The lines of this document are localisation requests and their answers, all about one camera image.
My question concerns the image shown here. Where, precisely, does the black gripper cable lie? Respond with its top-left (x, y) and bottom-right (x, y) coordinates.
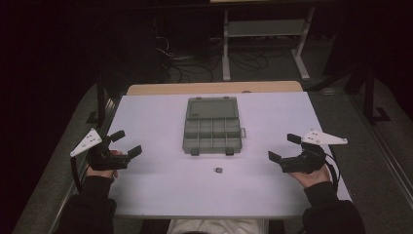
top-left (70, 156), bottom-right (91, 195)
top-left (322, 151), bottom-right (341, 193)

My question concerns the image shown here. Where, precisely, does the wooden table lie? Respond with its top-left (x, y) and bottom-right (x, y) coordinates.
top-left (126, 80), bottom-right (304, 97)

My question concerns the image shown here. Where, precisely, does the person's white clothing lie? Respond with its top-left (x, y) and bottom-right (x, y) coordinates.
top-left (166, 217), bottom-right (271, 234)

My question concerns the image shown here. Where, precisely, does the grey plastic organizer box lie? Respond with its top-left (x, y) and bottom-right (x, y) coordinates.
top-left (181, 96), bottom-right (247, 157)

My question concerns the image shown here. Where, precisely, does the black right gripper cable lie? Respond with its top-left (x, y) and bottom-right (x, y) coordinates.
top-left (322, 151), bottom-right (341, 193)

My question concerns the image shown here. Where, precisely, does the tangle of floor cables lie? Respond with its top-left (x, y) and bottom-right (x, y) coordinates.
top-left (152, 32), bottom-right (295, 84)

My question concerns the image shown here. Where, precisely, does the white metal desk frame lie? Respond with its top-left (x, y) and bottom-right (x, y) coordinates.
top-left (221, 5), bottom-right (317, 82)

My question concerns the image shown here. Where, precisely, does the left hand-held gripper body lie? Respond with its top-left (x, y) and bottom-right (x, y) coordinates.
top-left (69, 128), bottom-right (131, 172)

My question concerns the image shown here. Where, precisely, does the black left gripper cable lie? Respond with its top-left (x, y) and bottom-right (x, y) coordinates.
top-left (70, 156), bottom-right (91, 195)

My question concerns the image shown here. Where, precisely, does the black metal stand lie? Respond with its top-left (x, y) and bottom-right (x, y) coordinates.
top-left (362, 62), bottom-right (393, 127)

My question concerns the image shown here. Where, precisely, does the person's right hand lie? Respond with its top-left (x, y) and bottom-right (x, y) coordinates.
top-left (287, 164), bottom-right (332, 189)

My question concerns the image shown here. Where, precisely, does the person's left hand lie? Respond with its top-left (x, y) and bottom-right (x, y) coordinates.
top-left (85, 148), bottom-right (124, 179)

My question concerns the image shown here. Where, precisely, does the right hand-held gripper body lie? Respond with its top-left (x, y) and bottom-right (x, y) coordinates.
top-left (280, 129), bottom-right (349, 175)

